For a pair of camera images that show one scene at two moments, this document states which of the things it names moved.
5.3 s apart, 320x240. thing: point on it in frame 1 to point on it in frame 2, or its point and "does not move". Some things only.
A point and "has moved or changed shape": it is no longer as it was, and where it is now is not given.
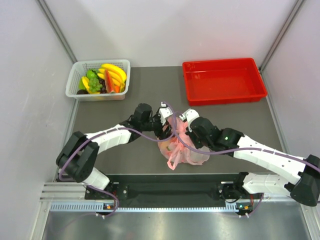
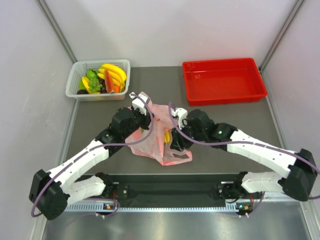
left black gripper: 160,133 to 146,118
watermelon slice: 109,84 does not move
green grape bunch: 95,86 does not move
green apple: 91,74 does not move
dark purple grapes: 103,90 does not move
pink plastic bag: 178,148 has moved or changed shape
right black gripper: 197,145 to 178,140
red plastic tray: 223,81 does not move
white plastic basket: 76,68 does not move
